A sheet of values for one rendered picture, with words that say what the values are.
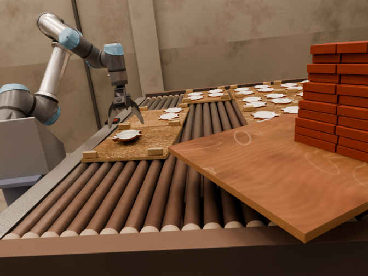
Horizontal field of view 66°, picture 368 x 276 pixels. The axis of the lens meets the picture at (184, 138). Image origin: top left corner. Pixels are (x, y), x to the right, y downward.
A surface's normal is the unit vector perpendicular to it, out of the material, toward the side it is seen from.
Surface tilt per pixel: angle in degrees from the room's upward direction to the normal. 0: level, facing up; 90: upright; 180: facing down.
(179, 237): 0
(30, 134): 90
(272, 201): 0
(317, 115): 90
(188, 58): 90
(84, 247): 0
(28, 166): 90
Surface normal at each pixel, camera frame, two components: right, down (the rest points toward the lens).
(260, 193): -0.11, -0.94
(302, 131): -0.88, 0.23
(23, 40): 0.04, 0.30
